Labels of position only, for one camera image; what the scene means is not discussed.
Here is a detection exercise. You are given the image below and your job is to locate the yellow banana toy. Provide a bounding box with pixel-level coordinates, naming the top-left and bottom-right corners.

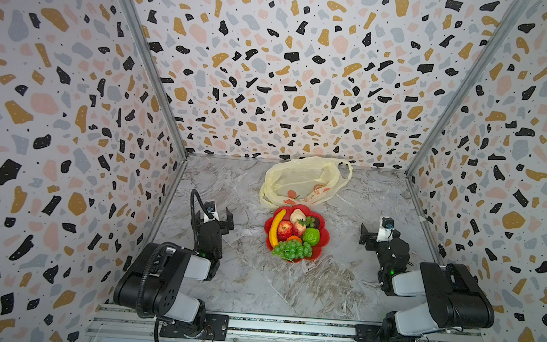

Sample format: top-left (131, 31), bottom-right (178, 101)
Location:
top-left (268, 209), bottom-right (286, 249)

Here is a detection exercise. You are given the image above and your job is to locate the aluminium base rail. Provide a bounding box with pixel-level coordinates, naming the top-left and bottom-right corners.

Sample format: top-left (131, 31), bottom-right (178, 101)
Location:
top-left (88, 300), bottom-right (493, 342)

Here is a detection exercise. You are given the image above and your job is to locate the red flower-shaped plate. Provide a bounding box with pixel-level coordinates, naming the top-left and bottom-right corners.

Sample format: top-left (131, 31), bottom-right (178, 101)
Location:
top-left (264, 205), bottom-right (330, 263)

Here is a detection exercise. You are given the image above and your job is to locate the black corrugated cable hose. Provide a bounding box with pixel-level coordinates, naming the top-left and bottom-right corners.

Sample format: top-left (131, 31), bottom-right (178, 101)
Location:
top-left (132, 184), bottom-right (217, 342)

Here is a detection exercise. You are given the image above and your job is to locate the orange fruit toy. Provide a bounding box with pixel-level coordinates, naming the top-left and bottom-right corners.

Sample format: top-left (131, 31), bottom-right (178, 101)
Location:
top-left (287, 235), bottom-right (303, 244)

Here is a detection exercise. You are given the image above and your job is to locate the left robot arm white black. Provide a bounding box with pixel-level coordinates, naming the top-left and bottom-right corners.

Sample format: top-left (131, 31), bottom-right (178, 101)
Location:
top-left (113, 201), bottom-right (235, 329)

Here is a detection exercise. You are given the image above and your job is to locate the beige bun toy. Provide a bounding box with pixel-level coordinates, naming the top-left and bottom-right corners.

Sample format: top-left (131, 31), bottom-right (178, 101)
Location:
top-left (290, 208), bottom-right (306, 224)

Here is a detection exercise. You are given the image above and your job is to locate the small red fruit toy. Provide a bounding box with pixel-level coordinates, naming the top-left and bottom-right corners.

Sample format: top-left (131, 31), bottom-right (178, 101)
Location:
top-left (292, 221), bottom-right (307, 238)

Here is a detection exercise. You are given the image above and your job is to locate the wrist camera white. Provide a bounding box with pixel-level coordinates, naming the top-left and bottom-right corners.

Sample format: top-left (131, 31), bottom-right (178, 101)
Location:
top-left (203, 201), bottom-right (219, 223)
top-left (377, 216), bottom-right (395, 242)

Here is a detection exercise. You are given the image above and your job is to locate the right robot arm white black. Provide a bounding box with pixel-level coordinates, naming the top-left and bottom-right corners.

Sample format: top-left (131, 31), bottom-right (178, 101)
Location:
top-left (356, 218), bottom-right (495, 342)

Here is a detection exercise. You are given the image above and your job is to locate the cream plastic bag orange print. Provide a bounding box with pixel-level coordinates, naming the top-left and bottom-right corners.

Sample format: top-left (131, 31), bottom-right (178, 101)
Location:
top-left (258, 156), bottom-right (353, 209)

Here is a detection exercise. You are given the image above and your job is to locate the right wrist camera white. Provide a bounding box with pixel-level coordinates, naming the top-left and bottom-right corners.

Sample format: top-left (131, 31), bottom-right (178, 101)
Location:
top-left (377, 216), bottom-right (395, 242)

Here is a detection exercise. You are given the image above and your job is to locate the red apple toy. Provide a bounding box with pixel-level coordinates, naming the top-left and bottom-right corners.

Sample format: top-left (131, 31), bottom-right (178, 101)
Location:
top-left (276, 220), bottom-right (293, 242)

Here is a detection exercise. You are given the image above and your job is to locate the green grapes bunch toy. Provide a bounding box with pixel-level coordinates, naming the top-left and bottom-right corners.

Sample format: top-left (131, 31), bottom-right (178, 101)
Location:
top-left (272, 240), bottom-right (313, 262)

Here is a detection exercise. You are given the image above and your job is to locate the lime green bumpy fruit toy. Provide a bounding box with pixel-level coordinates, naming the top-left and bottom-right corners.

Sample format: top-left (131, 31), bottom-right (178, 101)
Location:
top-left (302, 228), bottom-right (321, 246)

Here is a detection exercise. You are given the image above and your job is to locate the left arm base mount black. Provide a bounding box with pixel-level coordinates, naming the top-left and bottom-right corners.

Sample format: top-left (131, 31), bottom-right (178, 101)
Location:
top-left (159, 313), bottom-right (230, 342)

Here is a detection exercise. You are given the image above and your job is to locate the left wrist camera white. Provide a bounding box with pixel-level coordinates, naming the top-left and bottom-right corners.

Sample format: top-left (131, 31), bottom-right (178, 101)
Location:
top-left (203, 201), bottom-right (219, 223)

